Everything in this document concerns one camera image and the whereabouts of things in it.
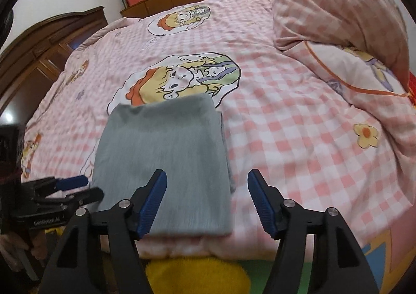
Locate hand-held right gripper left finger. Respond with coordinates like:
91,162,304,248
39,169,168,294

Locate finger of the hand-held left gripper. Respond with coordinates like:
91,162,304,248
54,175,90,191
66,187,105,207

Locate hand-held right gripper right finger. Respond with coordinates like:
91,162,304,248
247,169,381,294

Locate grey pants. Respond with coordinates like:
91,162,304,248
88,94,236,239

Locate person's left hand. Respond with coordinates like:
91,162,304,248
0,232,45,269

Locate yellow and green fleece blanket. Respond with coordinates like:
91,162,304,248
45,227,283,294

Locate pink checked printed blanket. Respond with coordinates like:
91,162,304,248
19,0,416,262

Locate dark wooden headboard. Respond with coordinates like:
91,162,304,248
0,6,108,119

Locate pink checked pillow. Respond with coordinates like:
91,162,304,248
271,0,411,91

